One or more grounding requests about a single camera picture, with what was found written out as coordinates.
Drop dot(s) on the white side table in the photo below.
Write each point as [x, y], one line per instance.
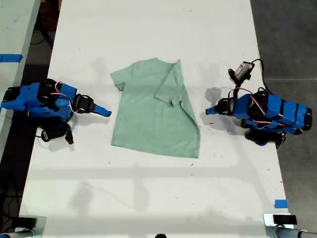
[12, 29]

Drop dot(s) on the small blue tape square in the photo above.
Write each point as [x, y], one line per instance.
[281, 203]

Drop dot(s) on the round black object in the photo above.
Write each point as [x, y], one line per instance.
[160, 235]

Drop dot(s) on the metal table bracket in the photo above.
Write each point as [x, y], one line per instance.
[268, 225]
[40, 226]

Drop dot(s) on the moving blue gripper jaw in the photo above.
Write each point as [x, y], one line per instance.
[102, 111]
[212, 111]

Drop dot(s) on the metal tube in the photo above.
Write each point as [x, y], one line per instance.
[294, 233]
[15, 234]

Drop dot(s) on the small black box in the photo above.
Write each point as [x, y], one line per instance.
[27, 221]
[284, 219]

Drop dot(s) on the gripper camera stalk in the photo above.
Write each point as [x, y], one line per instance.
[237, 89]
[69, 136]

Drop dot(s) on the pale green T-shirt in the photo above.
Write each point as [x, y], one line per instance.
[153, 114]

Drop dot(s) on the long blue tape strip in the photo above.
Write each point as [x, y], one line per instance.
[11, 57]

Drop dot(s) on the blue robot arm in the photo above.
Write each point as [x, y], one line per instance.
[284, 109]
[29, 99]

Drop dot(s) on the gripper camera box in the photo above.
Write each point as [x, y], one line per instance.
[244, 69]
[53, 132]

